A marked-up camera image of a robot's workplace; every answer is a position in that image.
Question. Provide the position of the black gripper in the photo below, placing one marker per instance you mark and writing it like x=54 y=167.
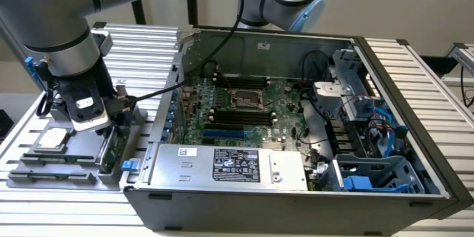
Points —
x=106 y=81

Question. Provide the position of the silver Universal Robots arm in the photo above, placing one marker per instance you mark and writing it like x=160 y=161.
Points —
x=56 y=26

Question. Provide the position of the black expansion slot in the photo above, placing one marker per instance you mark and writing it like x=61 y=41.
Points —
x=222 y=127

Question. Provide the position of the blue expansion slot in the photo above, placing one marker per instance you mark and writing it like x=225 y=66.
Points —
x=224 y=135

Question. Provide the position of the silver CPU chip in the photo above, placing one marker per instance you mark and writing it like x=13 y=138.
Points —
x=54 y=138

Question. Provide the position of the green graphics card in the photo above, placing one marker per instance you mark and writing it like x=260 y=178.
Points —
x=113 y=151

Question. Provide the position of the blue case latch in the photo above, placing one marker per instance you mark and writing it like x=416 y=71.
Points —
x=130 y=165

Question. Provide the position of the grey parts rack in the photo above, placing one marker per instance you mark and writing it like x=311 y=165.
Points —
x=60 y=184

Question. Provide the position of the CPU socket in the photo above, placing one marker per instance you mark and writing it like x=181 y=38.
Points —
x=249 y=100

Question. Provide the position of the silver power supply unit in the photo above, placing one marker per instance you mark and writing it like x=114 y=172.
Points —
x=200 y=170

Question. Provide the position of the green motherboard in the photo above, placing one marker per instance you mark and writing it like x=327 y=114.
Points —
x=285 y=115

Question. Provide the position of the silver chipset heat sink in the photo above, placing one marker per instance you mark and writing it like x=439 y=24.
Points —
x=280 y=145

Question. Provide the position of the silver disk bay cage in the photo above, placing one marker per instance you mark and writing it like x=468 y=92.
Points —
x=348 y=92

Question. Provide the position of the black open PC case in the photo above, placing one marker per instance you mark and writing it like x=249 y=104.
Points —
x=281 y=212

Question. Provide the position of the aluminium side table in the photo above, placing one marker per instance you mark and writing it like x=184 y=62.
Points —
x=461 y=59

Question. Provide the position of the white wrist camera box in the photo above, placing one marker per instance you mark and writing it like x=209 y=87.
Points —
x=89 y=116

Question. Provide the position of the blue plastic drive bracket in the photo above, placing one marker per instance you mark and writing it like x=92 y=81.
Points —
x=356 y=182

